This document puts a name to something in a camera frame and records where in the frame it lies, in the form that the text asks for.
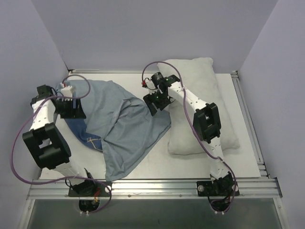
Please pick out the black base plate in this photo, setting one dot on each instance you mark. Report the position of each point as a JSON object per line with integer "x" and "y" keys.
{"x": 217, "y": 188}
{"x": 104, "y": 188}

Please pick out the blue-grey pillowcase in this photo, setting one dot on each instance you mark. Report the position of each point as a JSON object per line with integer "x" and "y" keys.
{"x": 118, "y": 125}

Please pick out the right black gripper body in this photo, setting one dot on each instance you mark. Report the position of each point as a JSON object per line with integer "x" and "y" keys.
{"x": 152, "y": 103}

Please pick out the aluminium rail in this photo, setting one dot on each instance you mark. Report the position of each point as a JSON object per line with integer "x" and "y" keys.
{"x": 249, "y": 125}
{"x": 160, "y": 189}
{"x": 99, "y": 71}

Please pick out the white pillow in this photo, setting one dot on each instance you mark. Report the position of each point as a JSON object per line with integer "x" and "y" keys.
{"x": 198, "y": 76}

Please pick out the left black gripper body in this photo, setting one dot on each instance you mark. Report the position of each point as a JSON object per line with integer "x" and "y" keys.
{"x": 72, "y": 110}

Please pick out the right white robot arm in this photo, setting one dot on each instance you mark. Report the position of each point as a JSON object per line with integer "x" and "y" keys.
{"x": 203, "y": 118}

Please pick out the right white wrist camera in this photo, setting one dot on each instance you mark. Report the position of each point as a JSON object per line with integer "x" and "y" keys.
{"x": 149, "y": 85}

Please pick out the aluminium right side rail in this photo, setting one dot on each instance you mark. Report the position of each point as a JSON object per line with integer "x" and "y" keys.
{"x": 249, "y": 125}

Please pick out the aluminium front rail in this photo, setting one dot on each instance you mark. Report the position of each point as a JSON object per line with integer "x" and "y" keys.
{"x": 160, "y": 189}

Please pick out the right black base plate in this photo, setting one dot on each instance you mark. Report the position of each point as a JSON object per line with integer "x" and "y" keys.
{"x": 217, "y": 188}

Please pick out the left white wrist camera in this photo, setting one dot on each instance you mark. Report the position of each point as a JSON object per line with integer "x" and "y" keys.
{"x": 67, "y": 90}

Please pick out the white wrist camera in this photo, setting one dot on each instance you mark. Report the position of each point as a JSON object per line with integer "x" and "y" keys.
{"x": 67, "y": 90}
{"x": 149, "y": 85}

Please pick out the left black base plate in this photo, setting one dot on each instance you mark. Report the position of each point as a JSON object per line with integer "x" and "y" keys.
{"x": 104, "y": 188}

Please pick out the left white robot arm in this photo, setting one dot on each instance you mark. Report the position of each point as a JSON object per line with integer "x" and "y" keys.
{"x": 47, "y": 145}

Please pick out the aluminium back rail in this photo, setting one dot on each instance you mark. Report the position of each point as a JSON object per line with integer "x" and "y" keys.
{"x": 99, "y": 71}

